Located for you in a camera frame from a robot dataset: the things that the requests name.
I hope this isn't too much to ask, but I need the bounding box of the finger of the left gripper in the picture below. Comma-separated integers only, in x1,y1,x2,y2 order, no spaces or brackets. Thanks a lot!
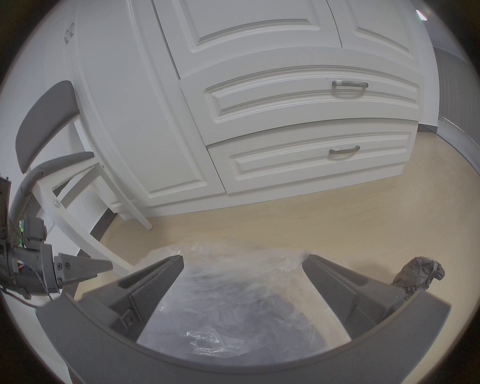
54,253,113,289

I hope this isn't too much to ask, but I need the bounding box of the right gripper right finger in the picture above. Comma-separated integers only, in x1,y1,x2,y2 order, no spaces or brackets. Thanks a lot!
302,254,410,343

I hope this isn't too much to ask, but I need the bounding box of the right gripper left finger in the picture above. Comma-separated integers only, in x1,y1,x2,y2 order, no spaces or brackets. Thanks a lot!
80,255,184,344

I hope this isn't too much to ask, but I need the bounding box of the clear plastic bag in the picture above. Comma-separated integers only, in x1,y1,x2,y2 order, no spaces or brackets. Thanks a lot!
137,242,353,366

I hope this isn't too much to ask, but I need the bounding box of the crumpled black plastic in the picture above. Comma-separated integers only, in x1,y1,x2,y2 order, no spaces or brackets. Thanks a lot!
393,257,446,302

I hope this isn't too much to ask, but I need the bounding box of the white trash bin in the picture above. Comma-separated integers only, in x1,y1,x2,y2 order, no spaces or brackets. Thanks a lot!
150,262,338,366

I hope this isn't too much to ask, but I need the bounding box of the grey padded white chair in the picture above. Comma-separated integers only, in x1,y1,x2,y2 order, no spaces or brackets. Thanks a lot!
15,80,154,276

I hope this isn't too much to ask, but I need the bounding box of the white wardrobe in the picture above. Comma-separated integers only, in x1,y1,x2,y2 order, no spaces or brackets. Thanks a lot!
65,0,437,222

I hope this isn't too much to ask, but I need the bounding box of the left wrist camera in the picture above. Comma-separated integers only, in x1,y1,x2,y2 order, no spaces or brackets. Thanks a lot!
20,215,47,248

